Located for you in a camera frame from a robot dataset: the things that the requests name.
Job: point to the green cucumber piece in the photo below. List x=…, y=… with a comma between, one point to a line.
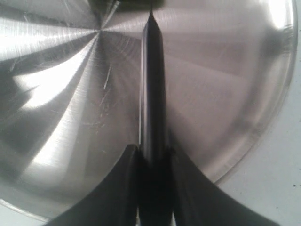
x=131, y=4

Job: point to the black handled kitchen knife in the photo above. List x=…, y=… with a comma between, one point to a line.
x=154, y=180

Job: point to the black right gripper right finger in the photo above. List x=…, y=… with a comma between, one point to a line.
x=199, y=202

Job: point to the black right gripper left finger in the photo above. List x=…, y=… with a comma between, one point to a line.
x=112, y=203

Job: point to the round stainless steel plate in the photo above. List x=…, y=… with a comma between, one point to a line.
x=69, y=89

